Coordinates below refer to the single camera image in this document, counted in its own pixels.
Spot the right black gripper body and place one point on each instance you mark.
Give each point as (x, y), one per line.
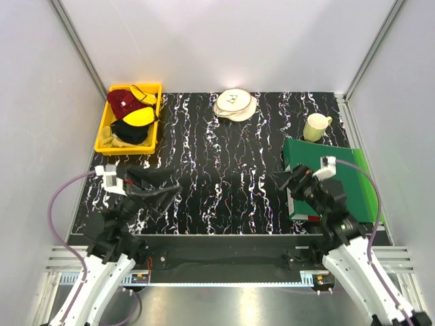
(307, 182)

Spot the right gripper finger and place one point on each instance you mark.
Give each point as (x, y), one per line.
(281, 177)
(290, 186)

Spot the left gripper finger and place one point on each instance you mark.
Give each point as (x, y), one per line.
(158, 176)
(157, 201)

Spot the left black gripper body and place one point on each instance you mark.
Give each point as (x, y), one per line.
(128, 185)

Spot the mustard yellow bra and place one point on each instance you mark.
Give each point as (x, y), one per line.
(107, 139)

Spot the white mesh laundry bag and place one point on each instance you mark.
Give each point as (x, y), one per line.
(235, 104)

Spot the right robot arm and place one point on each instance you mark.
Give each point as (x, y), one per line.
(344, 249)

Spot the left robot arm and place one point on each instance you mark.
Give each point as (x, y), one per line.
(113, 251)

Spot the black bra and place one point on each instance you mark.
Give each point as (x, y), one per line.
(129, 134)

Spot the bright yellow bra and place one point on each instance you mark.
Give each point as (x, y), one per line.
(144, 116)

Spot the dark red bra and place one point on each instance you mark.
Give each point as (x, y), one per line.
(123, 102)

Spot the pale green mug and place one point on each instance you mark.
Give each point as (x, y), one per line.
(315, 127)

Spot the yellow plastic bin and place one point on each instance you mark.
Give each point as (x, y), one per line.
(108, 118)

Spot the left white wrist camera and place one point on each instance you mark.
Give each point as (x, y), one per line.
(111, 182)

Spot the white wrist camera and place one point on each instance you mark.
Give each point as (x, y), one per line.
(111, 182)
(327, 168)

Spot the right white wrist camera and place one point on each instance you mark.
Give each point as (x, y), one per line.
(327, 168)

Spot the green ring binder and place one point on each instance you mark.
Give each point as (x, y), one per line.
(361, 197)

